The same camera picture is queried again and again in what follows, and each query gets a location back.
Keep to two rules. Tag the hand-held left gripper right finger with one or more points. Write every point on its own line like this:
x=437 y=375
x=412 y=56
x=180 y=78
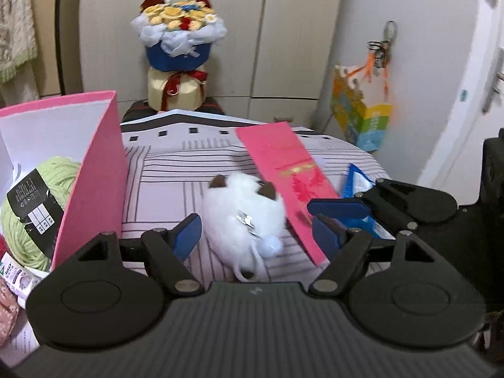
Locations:
x=327 y=236

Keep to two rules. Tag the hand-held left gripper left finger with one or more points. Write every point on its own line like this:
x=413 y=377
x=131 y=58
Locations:
x=186 y=234

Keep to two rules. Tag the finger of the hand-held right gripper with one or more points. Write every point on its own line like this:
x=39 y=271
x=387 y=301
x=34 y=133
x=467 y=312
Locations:
x=334 y=206

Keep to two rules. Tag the blue wipes packet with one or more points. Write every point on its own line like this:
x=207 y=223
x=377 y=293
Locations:
x=354 y=183

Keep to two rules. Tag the white plush cat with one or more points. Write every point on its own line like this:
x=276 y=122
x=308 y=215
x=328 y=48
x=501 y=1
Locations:
x=236 y=204

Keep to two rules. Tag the pink cardboard box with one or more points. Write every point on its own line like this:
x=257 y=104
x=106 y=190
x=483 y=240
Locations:
x=98 y=189

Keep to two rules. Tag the green yarn ball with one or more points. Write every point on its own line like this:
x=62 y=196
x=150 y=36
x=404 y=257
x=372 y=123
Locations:
x=51 y=165

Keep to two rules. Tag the floral fabric pouch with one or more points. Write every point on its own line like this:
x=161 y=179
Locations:
x=6 y=311

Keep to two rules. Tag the white tissue packet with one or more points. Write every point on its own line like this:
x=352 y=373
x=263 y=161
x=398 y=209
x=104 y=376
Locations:
x=21 y=342

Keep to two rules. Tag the striped bed sheet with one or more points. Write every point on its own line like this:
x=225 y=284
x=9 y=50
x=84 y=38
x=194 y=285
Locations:
x=177 y=181

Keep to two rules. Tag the pink envelope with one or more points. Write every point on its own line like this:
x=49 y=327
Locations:
x=283 y=157

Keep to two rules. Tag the colourful paper bag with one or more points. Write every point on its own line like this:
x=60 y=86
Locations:
x=362 y=114

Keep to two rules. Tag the small blue sticker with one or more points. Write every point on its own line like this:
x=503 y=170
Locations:
x=465 y=95

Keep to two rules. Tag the dark plaid stool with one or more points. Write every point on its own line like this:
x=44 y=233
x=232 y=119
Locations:
x=134 y=112

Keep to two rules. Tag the white door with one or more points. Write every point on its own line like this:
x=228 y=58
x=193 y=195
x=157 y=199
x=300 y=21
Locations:
x=472 y=47

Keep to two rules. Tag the beige wooden wardrobe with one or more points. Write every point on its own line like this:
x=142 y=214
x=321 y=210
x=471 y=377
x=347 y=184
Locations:
x=244 y=39

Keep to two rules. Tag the yellow flower bouquet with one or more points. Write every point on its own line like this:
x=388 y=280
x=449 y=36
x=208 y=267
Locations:
x=177 y=43

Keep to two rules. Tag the cream fluffy pants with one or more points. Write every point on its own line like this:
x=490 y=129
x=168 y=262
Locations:
x=17 y=86

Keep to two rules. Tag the black metal clothes rack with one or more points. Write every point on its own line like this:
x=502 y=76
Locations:
x=65 y=27

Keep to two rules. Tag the cream green fluffy cardigan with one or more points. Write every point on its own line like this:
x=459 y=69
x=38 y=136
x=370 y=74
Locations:
x=13 y=19

